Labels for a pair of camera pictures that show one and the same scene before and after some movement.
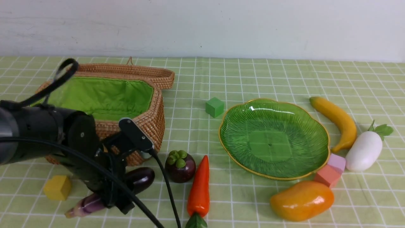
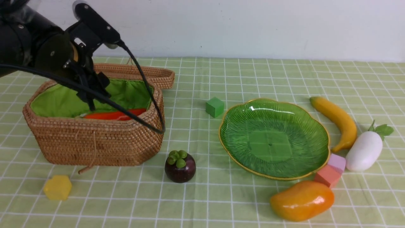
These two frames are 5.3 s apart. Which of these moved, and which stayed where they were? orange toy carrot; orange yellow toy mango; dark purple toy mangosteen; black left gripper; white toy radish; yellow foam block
Moved: black left gripper; orange toy carrot
Stayed: dark purple toy mangosteen; orange yellow toy mango; yellow foam block; white toy radish
